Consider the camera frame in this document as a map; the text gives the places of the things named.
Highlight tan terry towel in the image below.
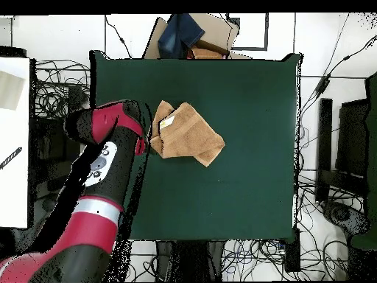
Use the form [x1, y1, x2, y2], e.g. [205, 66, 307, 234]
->
[149, 99, 227, 168]

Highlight black flat panel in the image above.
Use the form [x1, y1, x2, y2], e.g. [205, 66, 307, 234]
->
[335, 98, 370, 178]

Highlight black equipment rack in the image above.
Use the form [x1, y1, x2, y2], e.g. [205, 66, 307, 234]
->
[30, 85, 84, 192]

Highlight dark green table cloth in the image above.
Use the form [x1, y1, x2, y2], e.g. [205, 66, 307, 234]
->
[89, 49, 303, 244]

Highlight folded orange-brown cloth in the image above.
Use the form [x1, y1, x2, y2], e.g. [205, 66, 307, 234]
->
[188, 39, 231, 60]

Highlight blue denim jeans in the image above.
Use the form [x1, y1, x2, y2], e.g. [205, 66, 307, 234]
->
[157, 13, 206, 59]

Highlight black striped tool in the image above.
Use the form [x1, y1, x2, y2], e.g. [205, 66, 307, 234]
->
[0, 146, 24, 170]

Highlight white desk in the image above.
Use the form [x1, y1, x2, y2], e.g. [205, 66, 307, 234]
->
[0, 57, 32, 229]

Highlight brown cardboard box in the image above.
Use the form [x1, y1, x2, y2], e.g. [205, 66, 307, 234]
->
[142, 13, 253, 60]

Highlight beige paper sheet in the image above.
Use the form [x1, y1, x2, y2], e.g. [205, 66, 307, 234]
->
[0, 70, 25, 111]

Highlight black upright bar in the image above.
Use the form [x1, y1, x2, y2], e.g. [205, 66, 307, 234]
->
[314, 97, 334, 204]

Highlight black power strip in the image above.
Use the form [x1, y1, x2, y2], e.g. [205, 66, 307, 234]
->
[283, 228, 302, 273]

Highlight tangled black cable heap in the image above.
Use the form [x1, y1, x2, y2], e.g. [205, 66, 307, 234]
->
[220, 239, 348, 282]
[33, 58, 91, 119]

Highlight thin black cable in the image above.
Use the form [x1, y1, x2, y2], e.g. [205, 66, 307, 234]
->
[105, 14, 133, 59]

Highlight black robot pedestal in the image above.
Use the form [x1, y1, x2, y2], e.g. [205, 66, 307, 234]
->
[155, 240, 225, 282]

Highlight black cable with adapter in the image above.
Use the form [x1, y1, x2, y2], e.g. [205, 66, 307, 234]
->
[300, 35, 377, 119]

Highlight black device with cables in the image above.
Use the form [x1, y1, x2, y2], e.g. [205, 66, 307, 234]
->
[320, 200, 370, 237]

